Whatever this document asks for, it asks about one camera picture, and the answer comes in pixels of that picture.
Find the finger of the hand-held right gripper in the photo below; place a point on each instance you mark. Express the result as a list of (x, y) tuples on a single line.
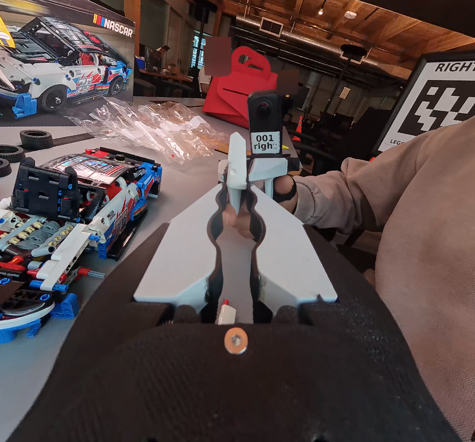
[(267, 170), (222, 170)]

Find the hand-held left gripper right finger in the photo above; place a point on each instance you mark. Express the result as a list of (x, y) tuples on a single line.
[(297, 263)]

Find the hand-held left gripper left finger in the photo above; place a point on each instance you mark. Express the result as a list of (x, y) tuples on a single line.
[(174, 263)]

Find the white curved brick piece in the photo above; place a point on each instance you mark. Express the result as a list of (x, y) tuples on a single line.
[(227, 316), (236, 168)]

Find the person's right forearm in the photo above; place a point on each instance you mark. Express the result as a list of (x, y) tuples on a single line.
[(352, 190)]

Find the person's right hand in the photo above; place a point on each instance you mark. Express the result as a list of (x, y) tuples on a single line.
[(286, 193)]

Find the orange traffic cone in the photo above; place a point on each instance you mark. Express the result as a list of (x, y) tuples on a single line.
[(297, 129)]

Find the clear plastic bags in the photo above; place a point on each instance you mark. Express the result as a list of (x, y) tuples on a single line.
[(149, 127)]

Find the blue white red toy car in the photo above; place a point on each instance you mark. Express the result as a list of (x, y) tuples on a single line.
[(74, 182)]

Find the black white marker sign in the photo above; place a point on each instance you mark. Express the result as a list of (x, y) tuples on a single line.
[(445, 104)]

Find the black toy tire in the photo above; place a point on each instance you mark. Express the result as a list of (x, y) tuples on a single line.
[(5, 168), (11, 154), (36, 139)]

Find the toy car product box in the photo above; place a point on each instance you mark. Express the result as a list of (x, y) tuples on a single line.
[(56, 60)]

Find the metal air duct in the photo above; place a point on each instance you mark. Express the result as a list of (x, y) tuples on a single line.
[(315, 37)]

